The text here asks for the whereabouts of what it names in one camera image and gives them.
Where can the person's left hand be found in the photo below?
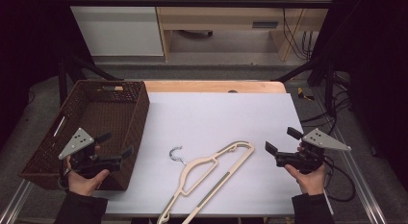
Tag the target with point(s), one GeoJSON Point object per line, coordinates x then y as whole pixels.
{"type": "Point", "coordinates": [83, 185]}

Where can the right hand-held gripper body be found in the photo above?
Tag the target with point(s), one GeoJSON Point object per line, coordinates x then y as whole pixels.
{"type": "Point", "coordinates": [320, 140]}

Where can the aluminium rail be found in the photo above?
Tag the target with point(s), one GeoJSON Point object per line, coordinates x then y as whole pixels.
{"type": "Point", "coordinates": [14, 203]}
{"type": "Point", "coordinates": [369, 192]}

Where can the yellow and black clamp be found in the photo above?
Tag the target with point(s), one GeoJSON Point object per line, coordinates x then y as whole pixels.
{"type": "Point", "coordinates": [301, 93]}

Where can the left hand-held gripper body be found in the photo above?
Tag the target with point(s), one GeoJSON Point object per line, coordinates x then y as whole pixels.
{"type": "Point", "coordinates": [78, 142]}

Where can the person's right hand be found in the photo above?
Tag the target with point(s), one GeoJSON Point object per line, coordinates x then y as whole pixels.
{"type": "Point", "coordinates": [309, 184]}

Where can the cream plastic clothes hanger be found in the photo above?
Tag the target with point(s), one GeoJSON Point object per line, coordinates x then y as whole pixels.
{"type": "Point", "coordinates": [214, 189]}

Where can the brown woven basket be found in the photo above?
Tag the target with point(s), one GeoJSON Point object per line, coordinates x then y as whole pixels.
{"type": "Point", "coordinates": [96, 112]}

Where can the dark curtain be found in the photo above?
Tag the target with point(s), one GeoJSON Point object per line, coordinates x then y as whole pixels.
{"type": "Point", "coordinates": [375, 73]}
{"type": "Point", "coordinates": [29, 57]}

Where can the black horizontal frame bar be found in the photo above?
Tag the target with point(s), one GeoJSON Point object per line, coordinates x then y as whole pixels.
{"type": "Point", "coordinates": [192, 3]}

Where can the white table cover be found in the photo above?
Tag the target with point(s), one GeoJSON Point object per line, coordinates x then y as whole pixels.
{"type": "Point", "coordinates": [208, 121]}

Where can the white cabinet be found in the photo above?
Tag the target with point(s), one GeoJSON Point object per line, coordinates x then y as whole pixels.
{"type": "Point", "coordinates": [118, 28]}

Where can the light wooden desk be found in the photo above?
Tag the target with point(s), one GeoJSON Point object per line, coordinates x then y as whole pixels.
{"type": "Point", "coordinates": [221, 17]}

